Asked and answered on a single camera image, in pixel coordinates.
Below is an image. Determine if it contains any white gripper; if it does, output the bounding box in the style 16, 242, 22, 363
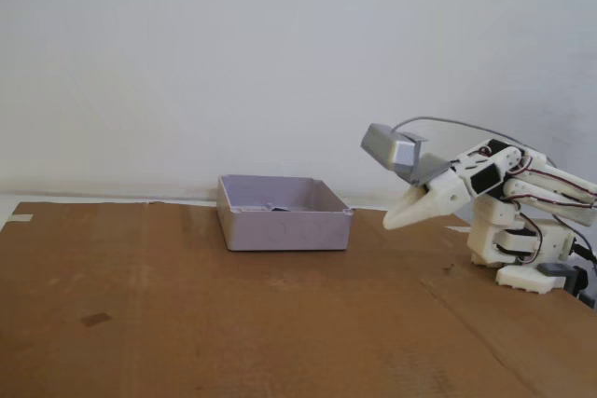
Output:
382, 168, 468, 231

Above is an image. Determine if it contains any grey plastic open box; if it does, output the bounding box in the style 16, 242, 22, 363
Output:
216, 174, 354, 254

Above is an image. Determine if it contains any silver webcam with clip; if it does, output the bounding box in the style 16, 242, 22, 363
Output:
360, 123, 451, 187

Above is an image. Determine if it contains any grey and black table clamp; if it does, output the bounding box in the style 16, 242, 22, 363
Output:
537, 262, 597, 310

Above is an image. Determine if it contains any brown cardboard sheet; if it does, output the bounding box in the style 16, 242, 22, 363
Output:
0, 200, 597, 398

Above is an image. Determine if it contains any grey webcam cable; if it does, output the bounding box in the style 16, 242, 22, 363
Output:
391, 117, 597, 299

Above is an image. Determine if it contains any black power cable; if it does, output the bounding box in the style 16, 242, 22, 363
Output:
575, 242, 597, 265

